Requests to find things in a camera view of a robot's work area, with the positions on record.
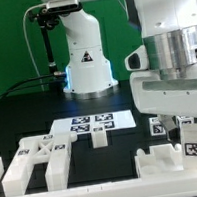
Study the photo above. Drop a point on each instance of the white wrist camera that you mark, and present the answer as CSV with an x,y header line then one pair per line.
x,y
137,60

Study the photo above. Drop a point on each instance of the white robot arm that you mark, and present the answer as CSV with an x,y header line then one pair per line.
x,y
164,67

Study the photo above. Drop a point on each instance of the black camera stand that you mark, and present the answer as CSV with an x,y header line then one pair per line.
x,y
47,19

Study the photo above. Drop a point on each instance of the white chair back frame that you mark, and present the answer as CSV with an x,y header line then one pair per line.
x,y
54,150

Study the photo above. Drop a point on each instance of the white tag sheet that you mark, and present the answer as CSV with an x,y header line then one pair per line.
x,y
84,124

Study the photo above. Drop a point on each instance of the white chair seat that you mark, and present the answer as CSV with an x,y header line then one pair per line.
x,y
160,159

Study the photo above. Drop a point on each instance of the grey camera on stand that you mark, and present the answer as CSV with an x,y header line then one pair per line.
x,y
59,6

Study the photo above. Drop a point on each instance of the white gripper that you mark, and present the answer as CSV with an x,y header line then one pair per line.
x,y
165,98

